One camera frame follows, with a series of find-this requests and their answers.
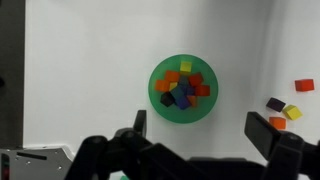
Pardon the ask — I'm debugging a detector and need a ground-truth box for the orange block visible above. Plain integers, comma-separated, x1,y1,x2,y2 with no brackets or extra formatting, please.
268,116,287,131
164,70,181,83
187,95,198,108
154,79,170,93

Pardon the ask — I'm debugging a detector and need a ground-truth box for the black block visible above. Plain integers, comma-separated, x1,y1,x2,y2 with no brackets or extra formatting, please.
160,91,176,108

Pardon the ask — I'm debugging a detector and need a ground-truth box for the purple block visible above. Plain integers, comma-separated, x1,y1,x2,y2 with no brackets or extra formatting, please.
185,86,197,97
265,96,287,113

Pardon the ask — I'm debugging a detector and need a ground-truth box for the green plastic bowl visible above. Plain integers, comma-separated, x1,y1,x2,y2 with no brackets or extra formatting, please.
147,53,219,125

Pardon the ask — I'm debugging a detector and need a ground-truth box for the blue block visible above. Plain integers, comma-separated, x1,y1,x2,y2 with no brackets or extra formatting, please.
172,87,193,111

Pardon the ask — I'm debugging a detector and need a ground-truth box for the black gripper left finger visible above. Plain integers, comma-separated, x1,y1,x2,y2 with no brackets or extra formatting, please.
64,109,188,180

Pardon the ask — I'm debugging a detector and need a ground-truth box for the red block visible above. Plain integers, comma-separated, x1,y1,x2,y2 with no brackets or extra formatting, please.
188,72,204,88
194,84,211,98
294,78,315,93

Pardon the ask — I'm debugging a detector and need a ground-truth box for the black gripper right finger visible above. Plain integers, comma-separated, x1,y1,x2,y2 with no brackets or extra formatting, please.
243,111,320,180

